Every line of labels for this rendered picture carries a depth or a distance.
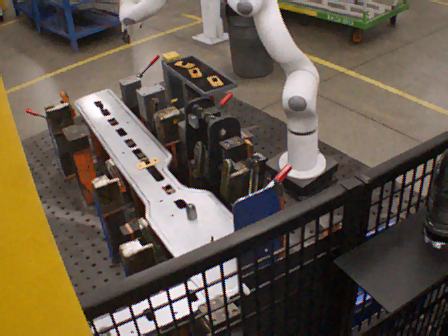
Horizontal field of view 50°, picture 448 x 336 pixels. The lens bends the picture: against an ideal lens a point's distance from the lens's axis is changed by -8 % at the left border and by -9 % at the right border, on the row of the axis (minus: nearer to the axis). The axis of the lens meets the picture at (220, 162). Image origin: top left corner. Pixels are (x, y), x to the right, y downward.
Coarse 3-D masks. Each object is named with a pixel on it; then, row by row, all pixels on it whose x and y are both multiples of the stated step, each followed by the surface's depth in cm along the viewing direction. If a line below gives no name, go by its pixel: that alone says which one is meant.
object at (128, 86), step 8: (120, 80) 225; (128, 80) 224; (136, 80) 223; (120, 88) 227; (128, 88) 223; (136, 88) 225; (128, 96) 224; (136, 96) 227; (128, 104) 226; (136, 104) 228; (136, 112) 231
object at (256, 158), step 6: (252, 156) 138; (258, 156) 138; (246, 162) 136; (252, 162) 136; (258, 162) 136; (264, 162) 137; (252, 168) 140; (258, 168) 137; (264, 168) 138; (252, 174) 141; (258, 174) 138; (252, 180) 142; (258, 180) 139; (252, 186) 143; (258, 186) 140; (252, 192) 144
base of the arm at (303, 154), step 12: (288, 132) 196; (288, 144) 200; (300, 144) 195; (312, 144) 196; (288, 156) 204; (300, 156) 198; (312, 156) 199; (300, 168) 202; (312, 168) 203; (324, 168) 204
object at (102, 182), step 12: (96, 180) 164; (108, 180) 164; (96, 192) 162; (108, 192) 164; (120, 192) 167; (96, 204) 167; (108, 204) 167; (120, 204) 169; (108, 216) 169; (120, 216) 172; (108, 228) 172; (108, 240) 174; (120, 240) 176; (120, 264) 179
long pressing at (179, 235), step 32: (96, 96) 227; (96, 128) 202; (128, 128) 200; (128, 160) 181; (160, 160) 179; (160, 192) 164; (192, 192) 162; (160, 224) 151; (192, 224) 150; (224, 224) 148
